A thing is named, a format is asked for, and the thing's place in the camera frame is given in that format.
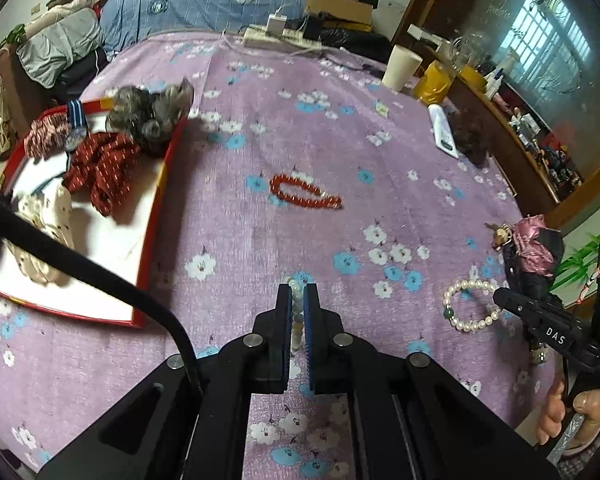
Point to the cream paper cup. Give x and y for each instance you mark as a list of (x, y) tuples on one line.
[(400, 67)]

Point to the cardboard box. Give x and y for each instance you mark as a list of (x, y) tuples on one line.
[(337, 7)]

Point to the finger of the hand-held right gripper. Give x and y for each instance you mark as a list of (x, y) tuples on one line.
[(525, 307)]

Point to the red and white tray box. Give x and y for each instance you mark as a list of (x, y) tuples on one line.
[(105, 280)]

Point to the white charger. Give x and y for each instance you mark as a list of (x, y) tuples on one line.
[(276, 25)]

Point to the white tube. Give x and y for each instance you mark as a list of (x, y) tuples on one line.
[(442, 132)]

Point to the grey clothing pile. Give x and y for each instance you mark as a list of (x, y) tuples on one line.
[(60, 45)]

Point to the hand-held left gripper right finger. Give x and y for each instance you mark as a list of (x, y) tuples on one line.
[(307, 330)]

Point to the wooden sideboard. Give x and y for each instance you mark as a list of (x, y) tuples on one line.
[(520, 150)]

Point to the brown hair piece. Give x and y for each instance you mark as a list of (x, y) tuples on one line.
[(470, 135)]

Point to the blue checked quilt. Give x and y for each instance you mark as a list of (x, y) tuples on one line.
[(195, 10)]

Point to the glass pitcher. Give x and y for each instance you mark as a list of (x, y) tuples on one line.
[(465, 52)]

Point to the white power strip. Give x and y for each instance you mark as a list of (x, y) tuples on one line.
[(280, 40)]

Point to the yellow plastic bag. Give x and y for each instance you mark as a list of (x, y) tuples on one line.
[(432, 85)]

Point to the purple floral cloth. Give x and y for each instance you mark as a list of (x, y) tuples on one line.
[(280, 240)]

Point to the blue striped hair band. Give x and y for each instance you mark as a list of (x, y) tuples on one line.
[(76, 120)]

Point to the olive grey organza scrunchie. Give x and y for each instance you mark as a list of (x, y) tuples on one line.
[(145, 105)]

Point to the small green plant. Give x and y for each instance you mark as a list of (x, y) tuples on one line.
[(14, 34)]

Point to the person's right hand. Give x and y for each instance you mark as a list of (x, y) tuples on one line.
[(592, 410)]

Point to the red patterned scrunchie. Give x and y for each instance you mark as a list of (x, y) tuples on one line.
[(105, 165)]

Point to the white spotted scrunchie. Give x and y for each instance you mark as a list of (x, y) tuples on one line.
[(50, 220)]

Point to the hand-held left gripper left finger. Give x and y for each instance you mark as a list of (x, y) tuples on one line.
[(282, 340)]

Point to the red plaid scrunchie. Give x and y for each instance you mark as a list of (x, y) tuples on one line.
[(45, 135)]

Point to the green bamboo plant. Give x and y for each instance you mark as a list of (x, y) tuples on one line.
[(580, 260)]

